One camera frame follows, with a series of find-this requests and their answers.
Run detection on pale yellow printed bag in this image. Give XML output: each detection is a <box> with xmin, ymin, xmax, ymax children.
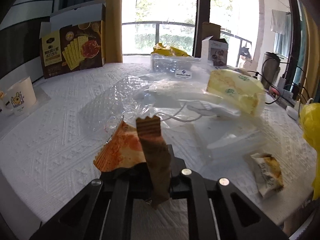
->
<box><xmin>207</xmin><ymin>69</ymin><xmax>265</xmax><ymax>117</ymax></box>

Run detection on yellow snack bags in box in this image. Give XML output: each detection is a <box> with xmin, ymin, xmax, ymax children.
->
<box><xmin>151</xmin><ymin>43</ymin><xmax>190</xmax><ymax>57</ymax></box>

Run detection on orange brown snack wrapper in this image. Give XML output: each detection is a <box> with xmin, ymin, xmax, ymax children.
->
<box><xmin>93</xmin><ymin>115</ymin><xmax>171</xmax><ymax>209</ymax></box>

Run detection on white cartoon mug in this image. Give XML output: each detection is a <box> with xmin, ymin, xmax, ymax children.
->
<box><xmin>1</xmin><ymin>76</ymin><xmax>37</xmax><ymax>116</ymax></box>

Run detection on steel thermos bottle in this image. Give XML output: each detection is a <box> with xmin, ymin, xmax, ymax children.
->
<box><xmin>261</xmin><ymin>52</ymin><xmax>280</xmax><ymax>89</ymax></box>

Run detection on clear plastic food container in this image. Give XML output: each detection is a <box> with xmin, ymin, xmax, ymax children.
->
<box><xmin>150</xmin><ymin>54</ymin><xmax>206</xmax><ymax>79</ymax></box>

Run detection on yellow plastic bag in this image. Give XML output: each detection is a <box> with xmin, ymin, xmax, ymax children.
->
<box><xmin>299</xmin><ymin>103</ymin><xmax>320</xmax><ymax>200</ymax></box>

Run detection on small white product box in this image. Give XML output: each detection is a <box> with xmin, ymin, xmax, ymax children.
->
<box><xmin>201</xmin><ymin>22</ymin><xmax>228</xmax><ymax>69</ymax></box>

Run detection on yellow curtain left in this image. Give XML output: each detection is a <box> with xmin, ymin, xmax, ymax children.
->
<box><xmin>104</xmin><ymin>0</ymin><xmax>123</xmax><ymax>63</ymax></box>

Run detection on black power cable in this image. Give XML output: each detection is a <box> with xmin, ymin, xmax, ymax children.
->
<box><xmin>247</xmin><ymin>56</ymin><xmax>313</xmax><ymax>106</ymax></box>

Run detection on brown cracker box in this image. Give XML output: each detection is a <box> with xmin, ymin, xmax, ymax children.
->
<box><xmin>40</xmin><ymin>1</ymin><xmax>105</xmax><ymax>79</ymax></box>

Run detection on small snack wrapper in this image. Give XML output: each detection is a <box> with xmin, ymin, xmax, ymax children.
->
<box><xmin>251</xmin><ymin>153</ymin><xmax>284</xmax><ymax>198</ymax></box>

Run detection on clear plastic wrap sheets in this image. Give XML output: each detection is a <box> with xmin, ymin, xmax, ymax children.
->
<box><xmin>80</xmin><ymin>74</ymin><xmax>264</xmax><ymax>161</ymax></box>

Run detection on white lace tablecloth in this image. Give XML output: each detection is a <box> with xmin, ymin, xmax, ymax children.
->
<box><xmin>1</xmin><ymin>63</ymin><xmax>317</xmax><ymax>239</ymax></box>

